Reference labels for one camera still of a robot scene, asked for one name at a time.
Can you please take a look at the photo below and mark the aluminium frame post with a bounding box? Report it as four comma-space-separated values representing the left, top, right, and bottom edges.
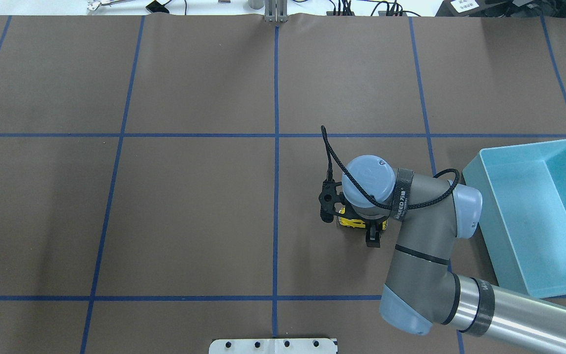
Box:
264, 0, 289, 23

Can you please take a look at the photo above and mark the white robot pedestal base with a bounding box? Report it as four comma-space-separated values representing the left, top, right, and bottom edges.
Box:
208, 338, 339, 354

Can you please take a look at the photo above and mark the light blue plastic bin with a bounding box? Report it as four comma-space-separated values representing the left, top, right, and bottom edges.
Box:
463, 139, 566, 298

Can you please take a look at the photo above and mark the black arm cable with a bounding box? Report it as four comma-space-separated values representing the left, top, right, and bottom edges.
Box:
320, 125, 460, 209

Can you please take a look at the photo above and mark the yellow beetle toy car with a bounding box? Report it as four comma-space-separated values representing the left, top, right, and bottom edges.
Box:
338, 206, 387, 231

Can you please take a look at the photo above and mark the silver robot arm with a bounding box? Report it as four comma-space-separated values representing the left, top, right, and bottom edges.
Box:
338, 155, 566, 354

